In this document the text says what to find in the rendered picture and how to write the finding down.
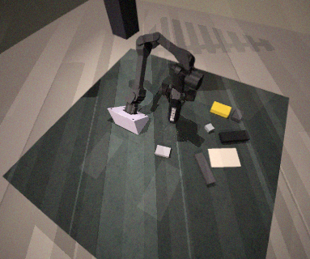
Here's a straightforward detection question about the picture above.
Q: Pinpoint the yellow rectangular block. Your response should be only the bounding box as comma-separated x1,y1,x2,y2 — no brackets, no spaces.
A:
210,101,231,118

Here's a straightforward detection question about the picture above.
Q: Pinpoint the cream flat sheet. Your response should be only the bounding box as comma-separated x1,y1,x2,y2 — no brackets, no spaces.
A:
208,148,241,168

